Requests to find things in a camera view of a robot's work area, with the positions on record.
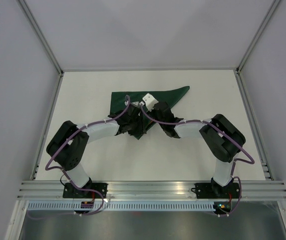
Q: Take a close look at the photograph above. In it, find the dark green cloth napkin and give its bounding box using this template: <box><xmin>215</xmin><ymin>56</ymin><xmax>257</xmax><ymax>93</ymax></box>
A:
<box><xmin>108</xmin><ymin>86</ymin><xmax>190</xmax><ymax>134</ymax></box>

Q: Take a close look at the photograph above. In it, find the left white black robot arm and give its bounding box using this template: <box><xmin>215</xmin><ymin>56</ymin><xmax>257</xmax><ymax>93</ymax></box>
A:
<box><xmin>45</xmin><ymin>102</ymin><xmax>145</xmax><ymax>198</ymax></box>

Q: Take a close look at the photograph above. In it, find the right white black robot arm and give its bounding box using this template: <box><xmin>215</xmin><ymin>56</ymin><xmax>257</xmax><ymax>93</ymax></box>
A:
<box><xmin>150</xmin><ymin>101</ymin><xmax>246</xmax><ymax>198</ymax></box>

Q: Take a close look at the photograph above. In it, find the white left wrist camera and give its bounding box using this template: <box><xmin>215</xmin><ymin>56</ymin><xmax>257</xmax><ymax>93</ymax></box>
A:
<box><xmin>131</xmin><ymin>101</ymin><xmax>140</xmax><ymax>108</ymax></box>

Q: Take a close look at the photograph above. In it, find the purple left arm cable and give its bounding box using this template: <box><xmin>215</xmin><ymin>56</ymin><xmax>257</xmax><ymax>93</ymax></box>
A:
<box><xmin>27</xmin><ymin>94</ymin><xmax>131</xmax><ymax>221</ymax></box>

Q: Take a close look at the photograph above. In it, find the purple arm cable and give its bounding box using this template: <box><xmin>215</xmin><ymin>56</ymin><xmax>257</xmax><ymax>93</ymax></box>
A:
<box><xmin>138</xmin><ymin>102</ymin><xmax>255</xmax><ymax>218</ymax></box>
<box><xmin>27</xmin><ymin>94</ymin><xmax>131</xmax><ymax>221</ymax></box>

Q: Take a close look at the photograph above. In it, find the left aluminium side rail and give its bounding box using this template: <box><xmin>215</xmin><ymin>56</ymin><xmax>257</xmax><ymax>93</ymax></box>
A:
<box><xmin>29</xmin><ymin>71</ymin><xmax>64</xmax><ymax>180</ymax></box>

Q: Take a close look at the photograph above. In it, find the aluminium side rail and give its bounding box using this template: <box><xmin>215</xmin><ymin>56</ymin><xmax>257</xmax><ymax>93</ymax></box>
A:
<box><xmin>29</xmin><ymin>71</ymin><xmax>64</xmax><ymax>180</ymax></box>
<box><xmin>234</xmin><ymin>69</ymin><xmax>274</xmax><ymax>181</ymax></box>

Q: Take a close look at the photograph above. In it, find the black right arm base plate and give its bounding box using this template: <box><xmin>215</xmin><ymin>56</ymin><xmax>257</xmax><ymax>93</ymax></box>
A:
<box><xmin>192</xmin><ymin>182</ymin><xmax>240</xmax><ymax>200</ymax></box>

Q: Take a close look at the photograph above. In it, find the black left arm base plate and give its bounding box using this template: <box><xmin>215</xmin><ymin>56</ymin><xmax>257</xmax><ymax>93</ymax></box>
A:
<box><xmin>63</xmin><ymin>182</ymin><xmax>108</xmax><ymax>199</ymax></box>

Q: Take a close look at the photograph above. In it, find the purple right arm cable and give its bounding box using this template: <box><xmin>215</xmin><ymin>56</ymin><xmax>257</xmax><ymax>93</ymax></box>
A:
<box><xmin>138</xmin><ymin>102</ymin><xmax>255</xmax><ymax>218</ymax></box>

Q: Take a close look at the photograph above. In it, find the right aluminium side rail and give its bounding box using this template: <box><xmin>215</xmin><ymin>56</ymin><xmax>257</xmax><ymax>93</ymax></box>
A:
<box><xmin>234</xmin><ymin>69</ymin><xmax>274</xmax><ymax>181</ymax></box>

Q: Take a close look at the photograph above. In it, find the aluminium front frame rail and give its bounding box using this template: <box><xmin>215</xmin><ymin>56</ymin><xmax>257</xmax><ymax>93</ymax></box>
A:
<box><xmin>16</xmin><ymin>180</ymin><xmax>286</xmax><ymax>201</ymax></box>

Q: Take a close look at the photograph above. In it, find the white slotted cable duct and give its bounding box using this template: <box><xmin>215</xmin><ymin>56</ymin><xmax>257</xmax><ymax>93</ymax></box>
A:
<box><xmin>27</xmin><ymin>200</ymin><xmax>214</xmax><ymax>212</ymax></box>

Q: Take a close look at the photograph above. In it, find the right aluminium frame post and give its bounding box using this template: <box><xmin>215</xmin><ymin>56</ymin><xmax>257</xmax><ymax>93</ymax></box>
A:
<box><xmin>234</xmin><ymin>0</ymin><xmax>282</xmax><ymax>75</ymax></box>

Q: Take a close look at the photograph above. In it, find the aluminium frame post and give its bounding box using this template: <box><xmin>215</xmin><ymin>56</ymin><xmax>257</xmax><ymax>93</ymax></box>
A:
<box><xmin>234</xmin><ymin>0</ymin><xmax>282</xmax><ymax>75</ymax></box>
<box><xmin>17</xmin><ymin>0</ymin><xmax>64</xmax><ymax>76</ymax></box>

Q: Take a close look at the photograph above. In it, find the left aluminium frame post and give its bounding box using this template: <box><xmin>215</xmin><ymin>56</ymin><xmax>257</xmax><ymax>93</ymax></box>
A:
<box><xmin>17</xmin><ymin>0</ymin><xmax>64</xmax><ymax>76</ymax></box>

